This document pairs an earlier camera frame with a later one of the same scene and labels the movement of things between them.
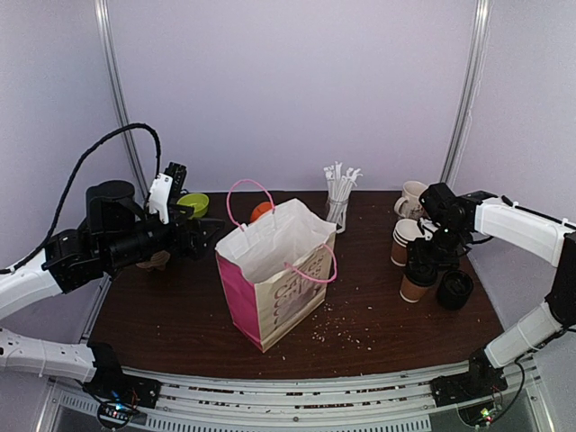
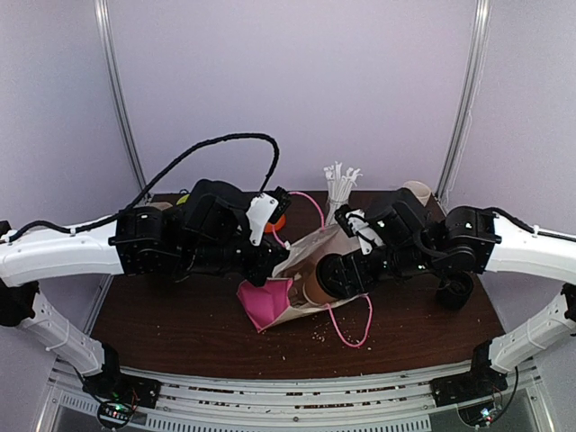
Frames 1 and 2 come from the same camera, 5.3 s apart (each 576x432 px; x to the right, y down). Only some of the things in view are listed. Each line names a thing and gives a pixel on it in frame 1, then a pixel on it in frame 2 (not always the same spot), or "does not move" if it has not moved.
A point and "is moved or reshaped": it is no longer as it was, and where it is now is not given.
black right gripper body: (420, 262) → (337, 276)
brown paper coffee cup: (410, 292) → (311, 289)
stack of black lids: (454, 289) does not move
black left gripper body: (125, 250) → (210, 256)
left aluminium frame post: (103, 11) does not move
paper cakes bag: (276, 270) is moved or reshaped
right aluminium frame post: (478, 54) does not move
